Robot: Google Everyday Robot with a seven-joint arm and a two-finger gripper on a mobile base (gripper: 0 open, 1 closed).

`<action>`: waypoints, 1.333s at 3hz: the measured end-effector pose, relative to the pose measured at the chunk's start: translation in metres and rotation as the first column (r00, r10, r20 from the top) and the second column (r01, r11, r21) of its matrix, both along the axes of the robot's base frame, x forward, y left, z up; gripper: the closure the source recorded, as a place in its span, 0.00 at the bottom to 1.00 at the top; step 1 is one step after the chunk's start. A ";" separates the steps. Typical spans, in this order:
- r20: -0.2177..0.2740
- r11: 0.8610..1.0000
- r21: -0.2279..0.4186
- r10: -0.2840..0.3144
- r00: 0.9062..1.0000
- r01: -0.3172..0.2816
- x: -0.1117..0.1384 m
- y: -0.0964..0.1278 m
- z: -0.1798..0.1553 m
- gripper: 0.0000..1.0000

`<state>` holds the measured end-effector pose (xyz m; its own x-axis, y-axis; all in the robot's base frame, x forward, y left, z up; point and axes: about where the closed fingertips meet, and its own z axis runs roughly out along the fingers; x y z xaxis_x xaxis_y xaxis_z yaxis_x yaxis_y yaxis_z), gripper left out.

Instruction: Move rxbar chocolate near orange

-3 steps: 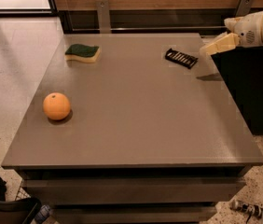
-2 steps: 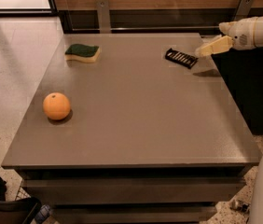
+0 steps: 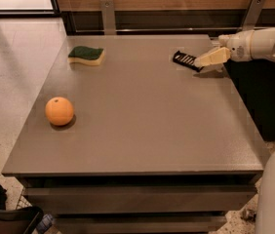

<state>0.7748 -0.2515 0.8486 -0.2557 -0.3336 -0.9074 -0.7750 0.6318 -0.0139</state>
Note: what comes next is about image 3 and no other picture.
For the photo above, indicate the blue object on floor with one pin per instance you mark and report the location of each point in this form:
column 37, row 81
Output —
column 46, row 225

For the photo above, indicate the green and yellow sponge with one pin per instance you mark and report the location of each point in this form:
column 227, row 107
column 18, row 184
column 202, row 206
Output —
column 86, row 55

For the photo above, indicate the orange fruit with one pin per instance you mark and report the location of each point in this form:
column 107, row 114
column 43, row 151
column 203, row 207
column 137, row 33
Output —
column 59, row 111

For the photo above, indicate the right metal wall bracket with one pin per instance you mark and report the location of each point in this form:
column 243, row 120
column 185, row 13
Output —
column 252, row 15

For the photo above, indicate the metal wall bracket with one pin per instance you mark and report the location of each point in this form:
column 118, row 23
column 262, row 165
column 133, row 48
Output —
column 252, row 15
column 108, row 16

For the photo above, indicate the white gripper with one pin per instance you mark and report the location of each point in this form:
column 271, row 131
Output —
column 237, row 49

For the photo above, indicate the black chair part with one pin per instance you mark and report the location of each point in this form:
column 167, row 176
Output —
column 20, row 221

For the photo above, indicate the left metal wall bracket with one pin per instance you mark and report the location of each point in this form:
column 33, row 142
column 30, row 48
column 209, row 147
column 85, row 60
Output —
column 108, row 16

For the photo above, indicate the grey upper drawer front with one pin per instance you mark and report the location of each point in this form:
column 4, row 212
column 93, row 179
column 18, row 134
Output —
column 140, row 199

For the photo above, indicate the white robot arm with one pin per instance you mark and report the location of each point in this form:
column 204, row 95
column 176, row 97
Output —
column 255, row 80

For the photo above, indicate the grey drawer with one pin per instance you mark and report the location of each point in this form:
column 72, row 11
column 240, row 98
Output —
column 145, row 224
column 140, row 199

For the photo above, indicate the grey lower drawer front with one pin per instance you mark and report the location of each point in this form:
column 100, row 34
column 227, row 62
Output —
column 145, row 224

